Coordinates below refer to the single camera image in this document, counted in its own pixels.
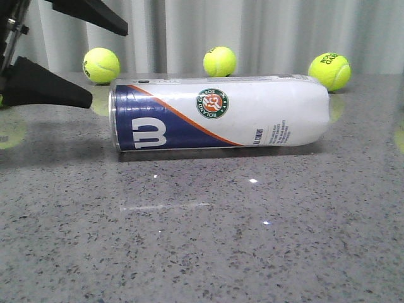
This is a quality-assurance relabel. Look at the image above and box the yellow tennis ball back middle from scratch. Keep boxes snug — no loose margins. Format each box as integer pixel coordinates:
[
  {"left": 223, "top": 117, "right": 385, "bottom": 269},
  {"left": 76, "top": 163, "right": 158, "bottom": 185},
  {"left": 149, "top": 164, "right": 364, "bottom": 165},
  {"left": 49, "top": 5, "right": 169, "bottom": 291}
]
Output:
[{"left": 203, "top": 46, "right": 237, "bottom": 77}]

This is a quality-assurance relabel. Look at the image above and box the yellow Roland Garros tennis ball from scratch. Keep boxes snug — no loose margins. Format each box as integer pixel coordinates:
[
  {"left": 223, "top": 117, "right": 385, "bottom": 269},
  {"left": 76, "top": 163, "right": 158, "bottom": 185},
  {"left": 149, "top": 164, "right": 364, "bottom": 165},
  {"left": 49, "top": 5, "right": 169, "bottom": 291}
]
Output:
[{"left": 308, "top": 52, "right": 351, "bottom": 92}]

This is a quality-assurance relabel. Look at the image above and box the white blue tennis ball can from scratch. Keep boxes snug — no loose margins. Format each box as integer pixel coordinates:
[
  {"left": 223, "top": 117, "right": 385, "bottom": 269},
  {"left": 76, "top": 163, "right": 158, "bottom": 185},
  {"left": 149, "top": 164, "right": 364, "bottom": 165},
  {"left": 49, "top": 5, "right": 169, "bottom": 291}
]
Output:
[{"left": 109, "top": 74, "right": 330, "bottom": 152}]

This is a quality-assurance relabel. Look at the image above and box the yellow tennis ball back left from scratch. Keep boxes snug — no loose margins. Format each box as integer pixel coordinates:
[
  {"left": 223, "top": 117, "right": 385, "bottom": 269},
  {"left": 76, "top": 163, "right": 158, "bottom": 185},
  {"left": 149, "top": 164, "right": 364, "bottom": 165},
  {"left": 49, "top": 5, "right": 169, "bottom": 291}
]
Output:
[{"left": 82, "top": 47, "right": 121, "bottom": 84}]

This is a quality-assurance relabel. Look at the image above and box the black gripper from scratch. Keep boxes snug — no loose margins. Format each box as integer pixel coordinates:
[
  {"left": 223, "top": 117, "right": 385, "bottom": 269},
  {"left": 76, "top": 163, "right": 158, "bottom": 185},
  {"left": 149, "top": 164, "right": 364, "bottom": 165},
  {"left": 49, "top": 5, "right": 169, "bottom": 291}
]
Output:
[{"left": 1, "top": 0, "right": 128, "bottom": 109}]

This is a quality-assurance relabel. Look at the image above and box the white curtain backdrop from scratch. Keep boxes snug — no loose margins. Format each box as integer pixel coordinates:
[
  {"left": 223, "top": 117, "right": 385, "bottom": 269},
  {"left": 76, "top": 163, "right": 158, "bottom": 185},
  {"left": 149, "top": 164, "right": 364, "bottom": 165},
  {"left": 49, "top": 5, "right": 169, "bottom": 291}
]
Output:
[{"left": 15, "top": 1, "right": 403, "bottom": 75}]

